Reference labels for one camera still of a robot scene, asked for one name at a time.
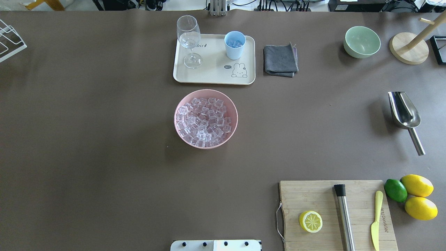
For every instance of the stainless steel ice scoop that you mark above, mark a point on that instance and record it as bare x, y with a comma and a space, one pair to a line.
406, 117

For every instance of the pile of clear ice cubes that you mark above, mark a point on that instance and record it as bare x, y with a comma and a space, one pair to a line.
204, 121

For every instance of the light blue cup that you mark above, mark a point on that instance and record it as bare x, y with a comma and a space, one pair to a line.
234, 43

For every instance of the white cup rack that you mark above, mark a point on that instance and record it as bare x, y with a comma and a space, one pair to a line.
10, 41

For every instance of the pink bowl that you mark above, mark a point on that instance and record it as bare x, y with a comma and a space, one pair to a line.
206, 118

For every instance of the cream rabbit serving tray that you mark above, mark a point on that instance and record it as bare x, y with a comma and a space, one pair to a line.
216, 67

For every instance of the grey folded cloth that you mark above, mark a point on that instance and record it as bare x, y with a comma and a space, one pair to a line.
281, 60

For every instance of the clear wine glass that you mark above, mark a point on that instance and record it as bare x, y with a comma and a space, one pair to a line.
188, 35

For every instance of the half lemon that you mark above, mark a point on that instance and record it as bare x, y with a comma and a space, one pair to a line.
311, 221

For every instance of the light green bowl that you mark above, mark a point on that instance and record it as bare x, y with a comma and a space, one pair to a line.
361, 42

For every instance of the steel muddler with black tip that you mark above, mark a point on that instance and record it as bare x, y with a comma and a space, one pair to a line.
345, 217

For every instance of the yellow plastic knife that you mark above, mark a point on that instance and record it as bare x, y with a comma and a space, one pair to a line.
376, 223

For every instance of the green lime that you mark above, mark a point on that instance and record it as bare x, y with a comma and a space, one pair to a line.
395, 190

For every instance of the yellow lemon upper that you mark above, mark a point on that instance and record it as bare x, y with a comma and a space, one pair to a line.
417, 185

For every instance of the yellow lemon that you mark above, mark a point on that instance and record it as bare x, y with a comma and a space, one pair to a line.
417, 185
421, 208

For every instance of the wooden mug tree stand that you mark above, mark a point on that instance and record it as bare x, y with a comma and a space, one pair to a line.
412, 49

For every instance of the yellow lemon lower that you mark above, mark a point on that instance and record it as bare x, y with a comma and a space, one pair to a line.
421, 208

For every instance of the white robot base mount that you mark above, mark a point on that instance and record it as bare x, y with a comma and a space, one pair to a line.
217, 245

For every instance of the black frame tray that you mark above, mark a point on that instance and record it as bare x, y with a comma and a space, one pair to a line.
438, 44

